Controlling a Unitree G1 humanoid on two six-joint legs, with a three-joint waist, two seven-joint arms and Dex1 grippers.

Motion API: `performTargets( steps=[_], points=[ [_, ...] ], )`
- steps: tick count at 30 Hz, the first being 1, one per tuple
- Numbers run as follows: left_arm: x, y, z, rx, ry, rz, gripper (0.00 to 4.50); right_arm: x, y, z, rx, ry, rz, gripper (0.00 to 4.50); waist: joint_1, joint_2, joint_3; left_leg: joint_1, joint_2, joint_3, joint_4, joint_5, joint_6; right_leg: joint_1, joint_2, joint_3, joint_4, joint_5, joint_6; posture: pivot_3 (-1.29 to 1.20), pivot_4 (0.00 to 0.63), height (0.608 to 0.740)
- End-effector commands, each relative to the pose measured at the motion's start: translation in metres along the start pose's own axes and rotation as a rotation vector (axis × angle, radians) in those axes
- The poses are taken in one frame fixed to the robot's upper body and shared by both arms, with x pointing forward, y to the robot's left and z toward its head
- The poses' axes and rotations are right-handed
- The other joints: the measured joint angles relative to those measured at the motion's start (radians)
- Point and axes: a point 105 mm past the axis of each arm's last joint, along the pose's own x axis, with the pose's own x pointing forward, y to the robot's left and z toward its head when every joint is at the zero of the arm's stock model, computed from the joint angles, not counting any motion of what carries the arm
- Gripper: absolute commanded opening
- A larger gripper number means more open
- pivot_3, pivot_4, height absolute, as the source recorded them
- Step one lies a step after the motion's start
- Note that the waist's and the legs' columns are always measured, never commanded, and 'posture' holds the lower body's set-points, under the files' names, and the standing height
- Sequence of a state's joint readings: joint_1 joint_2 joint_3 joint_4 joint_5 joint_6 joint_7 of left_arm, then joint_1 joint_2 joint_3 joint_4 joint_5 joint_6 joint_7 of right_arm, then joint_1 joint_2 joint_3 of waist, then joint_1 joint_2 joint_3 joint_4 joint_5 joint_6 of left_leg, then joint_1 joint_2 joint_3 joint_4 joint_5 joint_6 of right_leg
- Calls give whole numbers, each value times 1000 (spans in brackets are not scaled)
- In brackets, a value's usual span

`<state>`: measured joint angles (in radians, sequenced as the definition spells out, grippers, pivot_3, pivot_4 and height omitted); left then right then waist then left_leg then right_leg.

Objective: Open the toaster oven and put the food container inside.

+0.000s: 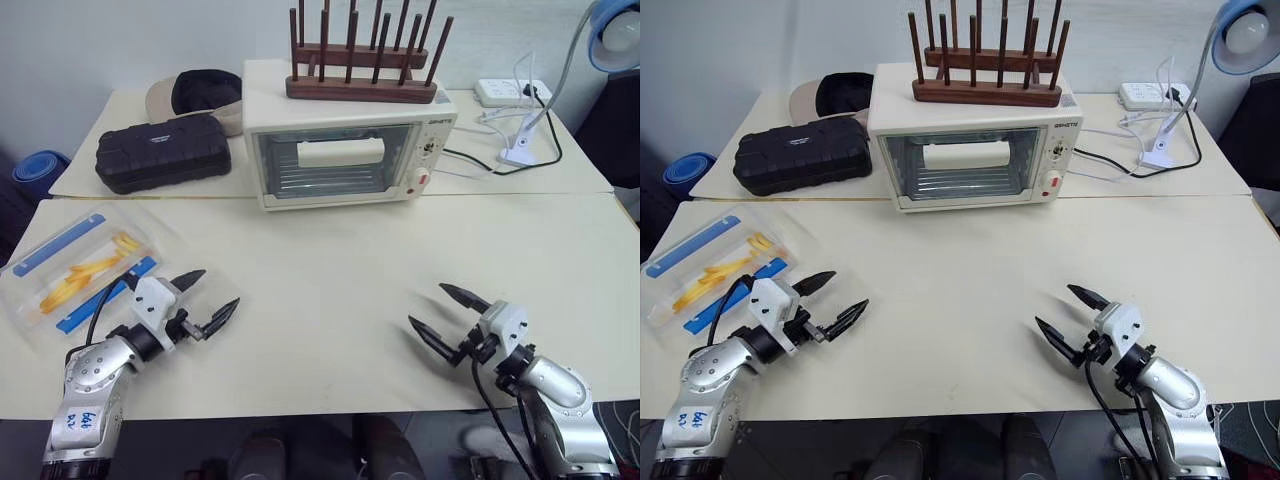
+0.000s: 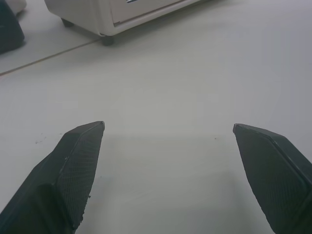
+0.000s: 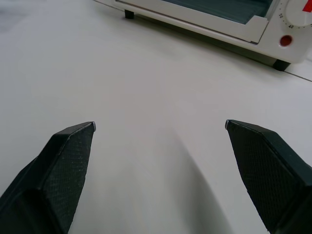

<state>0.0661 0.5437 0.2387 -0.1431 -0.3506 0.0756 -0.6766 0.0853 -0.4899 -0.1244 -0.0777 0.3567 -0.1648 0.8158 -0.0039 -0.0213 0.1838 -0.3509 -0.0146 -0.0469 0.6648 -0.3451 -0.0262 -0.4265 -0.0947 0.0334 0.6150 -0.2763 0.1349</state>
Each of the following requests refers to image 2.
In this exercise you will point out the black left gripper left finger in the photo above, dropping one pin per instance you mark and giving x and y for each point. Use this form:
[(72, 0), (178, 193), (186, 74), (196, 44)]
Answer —
[(61, 180)]

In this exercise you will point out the white appliance with feet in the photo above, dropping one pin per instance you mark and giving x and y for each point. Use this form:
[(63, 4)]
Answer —
[(117, 14)]

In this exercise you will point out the black rounded base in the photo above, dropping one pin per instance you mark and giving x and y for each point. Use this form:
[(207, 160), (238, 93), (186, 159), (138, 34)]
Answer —
[(8, 30)]

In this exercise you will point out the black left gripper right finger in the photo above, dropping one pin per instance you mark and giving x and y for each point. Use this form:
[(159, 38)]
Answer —
[(270, 175)]

